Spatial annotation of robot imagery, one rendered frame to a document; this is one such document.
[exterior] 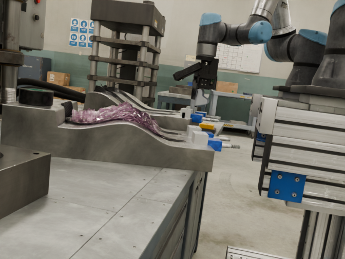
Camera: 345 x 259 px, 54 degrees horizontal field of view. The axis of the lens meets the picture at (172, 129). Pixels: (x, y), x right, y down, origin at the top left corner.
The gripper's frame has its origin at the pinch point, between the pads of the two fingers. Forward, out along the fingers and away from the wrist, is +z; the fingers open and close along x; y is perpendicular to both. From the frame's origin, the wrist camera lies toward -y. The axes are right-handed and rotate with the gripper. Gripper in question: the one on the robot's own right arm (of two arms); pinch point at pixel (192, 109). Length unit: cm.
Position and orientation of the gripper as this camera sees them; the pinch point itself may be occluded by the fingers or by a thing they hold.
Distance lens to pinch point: 128.5
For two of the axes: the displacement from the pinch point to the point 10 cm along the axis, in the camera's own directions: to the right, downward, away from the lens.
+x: 2.1, -1.2, 9.7
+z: -1.3, 9.8, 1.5
